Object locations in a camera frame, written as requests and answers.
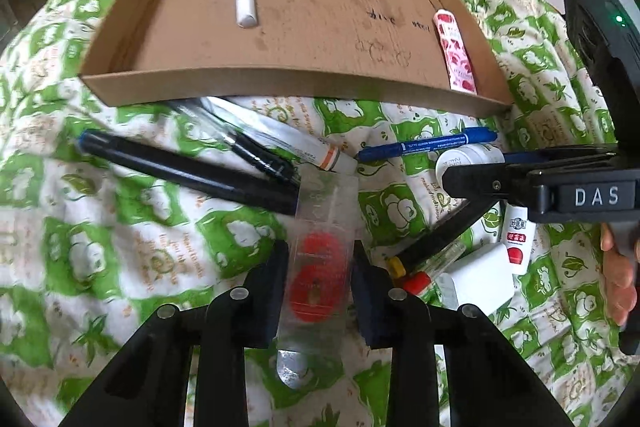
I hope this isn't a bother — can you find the black pen clear cap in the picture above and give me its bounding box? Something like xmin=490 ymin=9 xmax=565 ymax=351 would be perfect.
xmin=167 ymin=99 xmax=296 ymax=182

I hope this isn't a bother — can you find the brown cardboard tray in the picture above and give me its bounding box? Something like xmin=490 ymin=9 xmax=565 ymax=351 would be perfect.
xmin=79 ymin=0 xmax=515 ymax=115

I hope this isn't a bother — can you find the white squeeze tube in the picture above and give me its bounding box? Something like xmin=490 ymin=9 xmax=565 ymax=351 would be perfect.
xmin=212 ymin=97 xmax=357 ymax=172

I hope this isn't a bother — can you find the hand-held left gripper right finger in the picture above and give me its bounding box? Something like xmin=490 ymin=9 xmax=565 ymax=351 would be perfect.
xmin=351 ymin=239 xmax=571 ymax=427

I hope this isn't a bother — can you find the clear case red tape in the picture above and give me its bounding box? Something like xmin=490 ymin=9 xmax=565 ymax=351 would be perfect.
xmin=276 ymin=172 xmax=360 ymax=390

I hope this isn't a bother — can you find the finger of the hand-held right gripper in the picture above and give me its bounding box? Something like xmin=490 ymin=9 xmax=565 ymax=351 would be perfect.
xmin=442 ymin=151 xmax=545 ymax=208

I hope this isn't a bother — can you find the white pill bottle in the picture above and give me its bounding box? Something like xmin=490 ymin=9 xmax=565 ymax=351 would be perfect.
xmin=434 ymin=144 xmax=506 ymax=182

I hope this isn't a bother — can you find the black pen yellow cap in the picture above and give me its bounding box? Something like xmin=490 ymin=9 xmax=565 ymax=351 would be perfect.
xmin=389 ymin=199 xmax=501 ymax=280

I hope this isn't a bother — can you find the pink floral tube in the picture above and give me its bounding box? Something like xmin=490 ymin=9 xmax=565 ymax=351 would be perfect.
xmin=433 ymin=8 xmax=478 ymax=95

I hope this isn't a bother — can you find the clear tube red cap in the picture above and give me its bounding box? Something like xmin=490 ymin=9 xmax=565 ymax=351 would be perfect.
xmin=404 ymin=239 xmax=471 ymax=297

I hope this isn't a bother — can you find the green white printed blanket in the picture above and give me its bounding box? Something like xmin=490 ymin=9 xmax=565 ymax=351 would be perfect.
xmin=0 ymin=0 xmax=640 ymax=427

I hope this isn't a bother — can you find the black marker blue end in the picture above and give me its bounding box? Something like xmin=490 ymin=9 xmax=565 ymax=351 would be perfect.
xmin=77 ymin=129 xmax=301 ymax=215

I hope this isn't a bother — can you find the white spray bottle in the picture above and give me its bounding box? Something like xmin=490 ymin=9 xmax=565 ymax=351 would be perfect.
xmin=439 ymin=243 xmax=516 ymax=314

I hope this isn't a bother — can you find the person's right hand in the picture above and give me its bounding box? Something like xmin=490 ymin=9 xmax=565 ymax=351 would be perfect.
xmin=600 ymin=224 xmax=638 ymax=328

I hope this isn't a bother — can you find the small white bottle red label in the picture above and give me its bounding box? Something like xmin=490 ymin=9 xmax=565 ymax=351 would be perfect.
xmin=499 ymin=202 xmax=536 ymax=276

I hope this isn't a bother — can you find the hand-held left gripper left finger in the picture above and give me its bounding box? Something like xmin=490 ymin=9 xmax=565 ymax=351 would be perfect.
xmin=60 ymin=239 xmax=291 ymax=427

